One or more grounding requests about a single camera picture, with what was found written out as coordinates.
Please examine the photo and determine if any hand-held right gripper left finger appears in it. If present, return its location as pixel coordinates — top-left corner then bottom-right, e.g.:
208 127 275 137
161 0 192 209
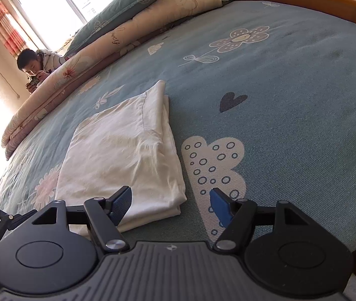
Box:
33 186 133 254

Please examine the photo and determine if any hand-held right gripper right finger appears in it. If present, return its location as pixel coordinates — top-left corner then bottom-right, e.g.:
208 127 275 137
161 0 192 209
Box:
210 187 311 253

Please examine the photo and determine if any white printed long-sleeve shirt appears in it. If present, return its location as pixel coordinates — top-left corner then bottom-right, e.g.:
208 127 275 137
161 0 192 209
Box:
54 80 187 238

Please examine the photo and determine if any person's grey trouser leg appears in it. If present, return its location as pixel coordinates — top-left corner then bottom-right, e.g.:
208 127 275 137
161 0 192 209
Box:
342 273 356 301

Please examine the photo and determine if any pink floral folded quilt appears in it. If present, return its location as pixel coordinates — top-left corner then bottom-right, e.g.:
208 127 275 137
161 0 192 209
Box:
1 0 223 161

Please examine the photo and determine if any green floral pillow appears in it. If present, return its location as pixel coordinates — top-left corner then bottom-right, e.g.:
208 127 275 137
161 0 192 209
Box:
63 0 163 57

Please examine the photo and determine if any pink striped curtain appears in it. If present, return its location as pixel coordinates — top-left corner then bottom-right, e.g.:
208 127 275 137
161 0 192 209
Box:
0 0 30 59

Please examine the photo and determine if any bright window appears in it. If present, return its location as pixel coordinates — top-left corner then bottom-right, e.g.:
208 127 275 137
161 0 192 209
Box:
12 0 127 52

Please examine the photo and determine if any thin wall cord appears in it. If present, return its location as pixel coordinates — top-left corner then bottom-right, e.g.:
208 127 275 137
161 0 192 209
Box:
0 45 20 99

